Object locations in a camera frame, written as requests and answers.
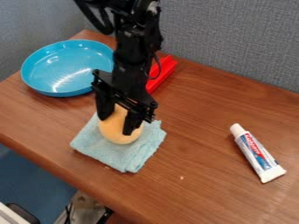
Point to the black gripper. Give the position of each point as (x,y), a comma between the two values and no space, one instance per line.
(122,86)

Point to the yellow orange ball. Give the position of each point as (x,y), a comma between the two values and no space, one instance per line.
(110,128)

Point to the red plastic block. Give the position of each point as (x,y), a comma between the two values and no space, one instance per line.
(160,71)

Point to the blue plate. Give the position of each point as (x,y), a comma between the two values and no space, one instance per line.
(58,69)

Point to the light blue folded cloth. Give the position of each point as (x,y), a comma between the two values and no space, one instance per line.
(125,158)

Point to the white toothpaste tube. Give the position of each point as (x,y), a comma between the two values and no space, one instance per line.
(266,168)

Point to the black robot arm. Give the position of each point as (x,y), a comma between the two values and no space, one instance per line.
(136,14)

